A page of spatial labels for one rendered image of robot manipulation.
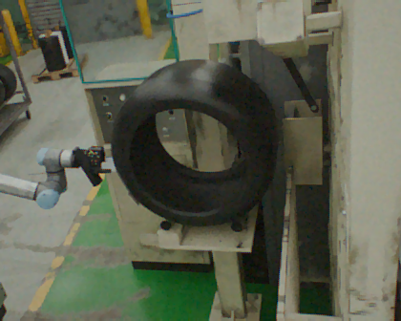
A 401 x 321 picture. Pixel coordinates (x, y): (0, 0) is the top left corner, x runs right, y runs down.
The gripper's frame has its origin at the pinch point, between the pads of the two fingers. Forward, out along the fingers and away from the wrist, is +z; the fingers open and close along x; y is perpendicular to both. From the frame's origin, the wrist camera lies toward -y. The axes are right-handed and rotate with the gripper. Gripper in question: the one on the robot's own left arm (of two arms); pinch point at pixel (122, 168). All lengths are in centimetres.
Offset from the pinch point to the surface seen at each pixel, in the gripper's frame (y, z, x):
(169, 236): -23.7, 20.3, -8.7
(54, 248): -124, -98, 83
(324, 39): 50, 71, 10
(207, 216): -8.9, 36.6, -12.7
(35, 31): -140, -553, 824
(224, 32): 61, 46, -34
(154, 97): 35.1, 19.2, -12.1
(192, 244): -27.4, 29.1, -7.1
